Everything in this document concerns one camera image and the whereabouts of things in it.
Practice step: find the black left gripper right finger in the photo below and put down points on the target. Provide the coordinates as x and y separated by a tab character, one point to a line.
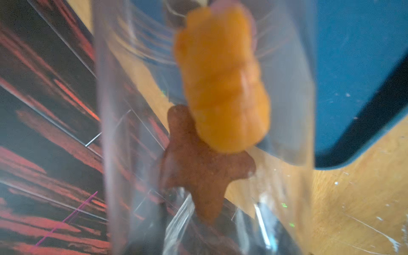
264	234

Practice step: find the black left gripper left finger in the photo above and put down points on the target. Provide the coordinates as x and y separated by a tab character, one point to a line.
146	226

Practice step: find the clear jar with mixed cookies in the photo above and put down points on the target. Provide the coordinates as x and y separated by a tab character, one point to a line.
136	133

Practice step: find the brown star cookie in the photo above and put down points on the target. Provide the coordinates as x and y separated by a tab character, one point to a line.
190	163

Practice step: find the orange ridged cookie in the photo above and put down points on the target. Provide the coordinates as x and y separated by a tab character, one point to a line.
221	78

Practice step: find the teal plastic tray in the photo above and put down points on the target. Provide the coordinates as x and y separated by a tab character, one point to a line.
349	58

